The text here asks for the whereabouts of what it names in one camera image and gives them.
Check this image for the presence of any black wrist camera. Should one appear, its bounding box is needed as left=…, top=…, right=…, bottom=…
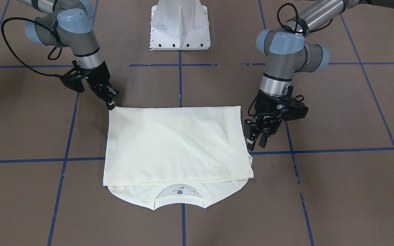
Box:
left=276, top=85, right=308, bottom=121
left=60, top=60, right=88, bottom=93

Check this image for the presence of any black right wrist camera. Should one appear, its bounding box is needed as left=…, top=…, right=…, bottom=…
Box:
left=60, top=60, right=88, bottom=93

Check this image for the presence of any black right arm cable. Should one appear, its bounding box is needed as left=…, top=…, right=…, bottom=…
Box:
left=1, top=18, right=64, bottom=77

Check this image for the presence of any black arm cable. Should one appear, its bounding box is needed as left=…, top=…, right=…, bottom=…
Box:
left=248, top=3, right=334, bottom=117
left=1, top=18, right=64, bottom=77

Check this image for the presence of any cream long-sleeve cat shirt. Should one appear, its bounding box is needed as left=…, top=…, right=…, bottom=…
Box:
left=103, top=106, right=254, bottom=210

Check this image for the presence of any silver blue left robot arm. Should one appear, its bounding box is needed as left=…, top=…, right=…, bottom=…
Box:
left=244, top=0, right=394, bottom=151

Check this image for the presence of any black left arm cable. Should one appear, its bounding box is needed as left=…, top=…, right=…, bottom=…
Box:
left=248, top=3, right=334, bottom=117

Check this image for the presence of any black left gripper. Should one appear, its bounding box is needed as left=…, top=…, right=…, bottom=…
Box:
left=244, top=90, right=286, bottom=151

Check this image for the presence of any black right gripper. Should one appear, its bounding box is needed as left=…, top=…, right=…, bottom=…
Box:
left=82, top=61, right=119, bottom=110

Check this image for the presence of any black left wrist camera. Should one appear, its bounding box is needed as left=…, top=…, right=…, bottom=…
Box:
left=276, top=85, right=308, bottom=121

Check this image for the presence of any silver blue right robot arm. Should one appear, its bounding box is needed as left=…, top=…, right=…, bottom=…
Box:
left=22, top=0, right=119, bottom=110

